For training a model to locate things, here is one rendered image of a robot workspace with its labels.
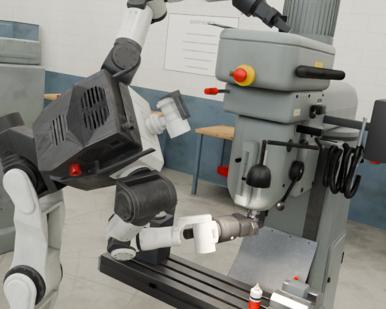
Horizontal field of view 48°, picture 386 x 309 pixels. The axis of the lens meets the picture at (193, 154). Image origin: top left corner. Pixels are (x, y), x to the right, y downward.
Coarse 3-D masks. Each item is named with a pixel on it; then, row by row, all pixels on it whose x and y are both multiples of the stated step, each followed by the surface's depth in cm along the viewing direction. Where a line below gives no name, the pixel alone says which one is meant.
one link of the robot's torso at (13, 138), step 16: (16, 112) 135; (0, 128) 131; (16, 128) 131; (32, 128) 137; (0, 144) 131; (16, 144) 130; (32, 144) 129; (32, 160) 130; (48, 176) 130; (48, 192) 135
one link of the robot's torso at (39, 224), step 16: (16, 176) 130; (16, 192) 131; (32, 192) 131; (16, 208) 133; (32, 208) 131; (48, 208) 138; (64, 208) 146; (16, 224) 135; (32, 224) 133; (48, 224) 145; (16, 240) 138; (32, 240) 137; (48, 240) 147; (16, 256) 139; (32, 256) 138; (48, 256) 141; (16, 272) 138; (32, 272) 138; (48, 272) 141; (48, 288) 141
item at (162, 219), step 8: (160, 216) 178; (168, 216) 183; (152, 224) 176; (160, 224) 175; (168, 224) 182; (160, 248) 179; (168, 248) 187; (136, 256) 182; (144, 256) 181; (152, 256) 179; (160, 256) 180
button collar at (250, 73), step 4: (244, 68) 124; (248, 68) 123; (252, 68) 124; (248, 72) 123; (252, 72) 123; (248, 76) 123; (252, 76) 123; (244, 80) 124; (248, 80) 124; (252, 80) 124; (240, 84) 125; (244, 84) 124; (248, 84) 124
